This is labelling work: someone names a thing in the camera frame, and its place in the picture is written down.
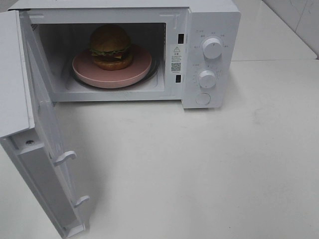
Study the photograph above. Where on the round white door button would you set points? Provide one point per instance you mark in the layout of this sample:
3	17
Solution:
203	99

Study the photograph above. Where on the burger with lettuce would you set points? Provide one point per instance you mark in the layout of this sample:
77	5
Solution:
110	47

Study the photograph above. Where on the pink round plate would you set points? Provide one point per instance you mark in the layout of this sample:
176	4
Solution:
137	52

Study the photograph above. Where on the white microwave door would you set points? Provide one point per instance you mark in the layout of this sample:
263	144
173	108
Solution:
29	131

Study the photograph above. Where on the glass microwave turntable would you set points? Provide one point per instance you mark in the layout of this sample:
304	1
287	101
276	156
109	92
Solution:
155	67

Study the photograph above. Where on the lower white timer knob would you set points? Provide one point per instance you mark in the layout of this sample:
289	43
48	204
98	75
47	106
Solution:
207	79

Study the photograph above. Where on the white microwave oven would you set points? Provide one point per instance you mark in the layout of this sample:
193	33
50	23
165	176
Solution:
171	30

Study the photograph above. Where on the upper white power knob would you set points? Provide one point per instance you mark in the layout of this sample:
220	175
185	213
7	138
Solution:
212	47

